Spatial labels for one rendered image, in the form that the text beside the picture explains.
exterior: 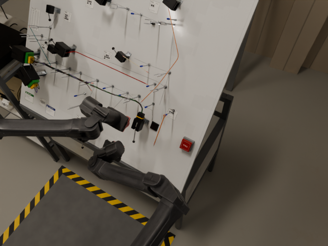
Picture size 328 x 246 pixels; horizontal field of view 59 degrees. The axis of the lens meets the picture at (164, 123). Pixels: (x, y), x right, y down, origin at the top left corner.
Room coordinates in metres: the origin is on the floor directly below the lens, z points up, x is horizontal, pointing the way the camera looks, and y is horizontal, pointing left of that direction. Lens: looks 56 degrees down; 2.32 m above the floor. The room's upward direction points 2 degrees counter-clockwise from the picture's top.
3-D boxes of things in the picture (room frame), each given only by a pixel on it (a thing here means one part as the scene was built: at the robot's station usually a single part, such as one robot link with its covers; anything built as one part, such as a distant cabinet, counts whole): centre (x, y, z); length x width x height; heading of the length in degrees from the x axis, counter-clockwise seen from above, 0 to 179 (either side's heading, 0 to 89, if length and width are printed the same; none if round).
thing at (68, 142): (1.02, 0.63, 0.60); 0.55 x 0.02 x 0.39; 57
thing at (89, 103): (0.63, 0.27, 1.44); 0.12 x 0.12 x 0.09; 52
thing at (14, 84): (1.43, 1.02, 0.76); 0.30 x 0.21 x 0.20; 151
